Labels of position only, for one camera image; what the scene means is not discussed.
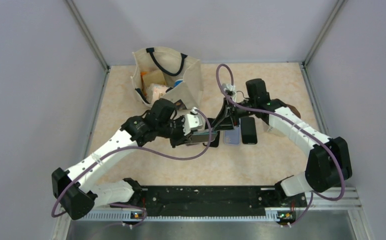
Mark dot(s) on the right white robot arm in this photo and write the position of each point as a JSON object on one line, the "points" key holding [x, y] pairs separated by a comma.
{"points": [[328, 161]]}

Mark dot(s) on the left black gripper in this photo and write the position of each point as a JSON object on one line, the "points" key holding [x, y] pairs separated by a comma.
{"points": [[182, 139]]}

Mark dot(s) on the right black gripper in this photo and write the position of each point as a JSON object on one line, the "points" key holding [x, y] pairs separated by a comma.
{"points": [[227, 119]]}

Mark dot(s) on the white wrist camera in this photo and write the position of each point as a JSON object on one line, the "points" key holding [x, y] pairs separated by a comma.
{"points": [[229, 90], [193, 121]]}

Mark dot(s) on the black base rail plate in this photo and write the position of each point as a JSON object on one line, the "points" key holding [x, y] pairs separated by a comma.
{"points": [[213, 201]]}

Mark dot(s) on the black phone from lilac case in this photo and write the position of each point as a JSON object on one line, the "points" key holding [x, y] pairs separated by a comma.
{"points": [[248, 131]]}

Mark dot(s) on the snack packets in bag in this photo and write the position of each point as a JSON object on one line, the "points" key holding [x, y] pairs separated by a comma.
{"points": [[154, 85]]}

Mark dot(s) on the black phone case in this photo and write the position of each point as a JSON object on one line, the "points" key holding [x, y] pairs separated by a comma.
{"points": [[215, 143]]}

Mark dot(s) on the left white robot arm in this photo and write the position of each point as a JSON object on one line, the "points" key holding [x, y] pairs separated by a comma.
{"points": [[76, 189]]}

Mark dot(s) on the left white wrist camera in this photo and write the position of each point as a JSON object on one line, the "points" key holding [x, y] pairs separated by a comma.
{"points": [[193, 121]]}

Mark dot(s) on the beige canvas tote bag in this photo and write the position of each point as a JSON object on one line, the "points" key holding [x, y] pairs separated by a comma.
{"points": [[182, 74]]}

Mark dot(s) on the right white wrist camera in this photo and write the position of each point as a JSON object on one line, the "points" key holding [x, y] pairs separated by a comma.
{"points": [[229, 90]]}

